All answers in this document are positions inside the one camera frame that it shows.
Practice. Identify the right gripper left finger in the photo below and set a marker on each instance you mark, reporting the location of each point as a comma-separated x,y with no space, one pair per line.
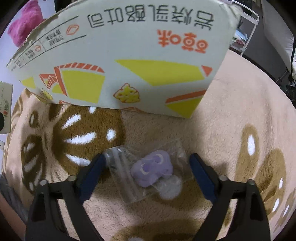
45,220

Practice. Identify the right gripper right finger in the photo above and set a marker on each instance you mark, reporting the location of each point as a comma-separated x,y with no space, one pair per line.
250,220

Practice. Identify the purple toy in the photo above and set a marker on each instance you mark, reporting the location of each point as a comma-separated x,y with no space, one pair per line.
155,168

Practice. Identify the pink bear plush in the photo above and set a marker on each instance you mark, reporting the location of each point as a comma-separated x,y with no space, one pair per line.
31,17

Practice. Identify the beige patterned fleece blanket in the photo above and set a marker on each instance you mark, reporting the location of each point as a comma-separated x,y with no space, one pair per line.
225,173

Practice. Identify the printed cardboard box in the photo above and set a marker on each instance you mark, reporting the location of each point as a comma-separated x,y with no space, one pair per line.
152,56

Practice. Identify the white rolling cart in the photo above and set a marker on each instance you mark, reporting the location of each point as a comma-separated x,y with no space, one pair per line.
248,23

